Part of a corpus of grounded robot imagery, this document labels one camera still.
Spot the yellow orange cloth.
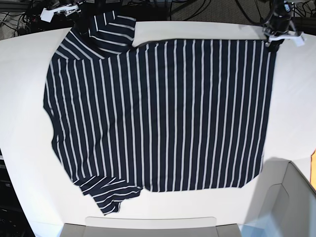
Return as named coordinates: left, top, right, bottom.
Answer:
left=310, top=151, right=316, bottom=189

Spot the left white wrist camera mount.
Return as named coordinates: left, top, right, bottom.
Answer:
left=267, top=31, right=305, bottom=47

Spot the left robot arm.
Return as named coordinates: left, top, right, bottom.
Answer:
left=263, top=0, right=292, bottom=52

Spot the grey tray at bottom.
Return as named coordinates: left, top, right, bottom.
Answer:
left=60, top=217, right=241, bottom=237

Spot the grey bin at right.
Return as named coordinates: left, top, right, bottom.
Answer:
left=241, top=158, right=316, bottom=237

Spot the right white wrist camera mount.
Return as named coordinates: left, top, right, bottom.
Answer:
left=40, top=3, right=81, bottom=23

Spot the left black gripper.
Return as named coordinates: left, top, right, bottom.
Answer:
left=263, top=15, right=291, bottom=52

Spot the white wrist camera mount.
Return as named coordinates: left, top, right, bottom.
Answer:
left=40, top=3, right=81, bottom=23
left=267, top=31, right=305, bottom=47

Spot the black looped cable right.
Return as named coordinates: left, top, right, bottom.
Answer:
left=232, top=0, right=270, bottom=28

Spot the black cable bundle left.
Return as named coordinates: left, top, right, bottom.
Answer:
left=0, top=0, right=62, bottom=38

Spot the navy white striped T-shirt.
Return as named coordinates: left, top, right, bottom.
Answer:
left=43, top=11, right=277, bottom=215

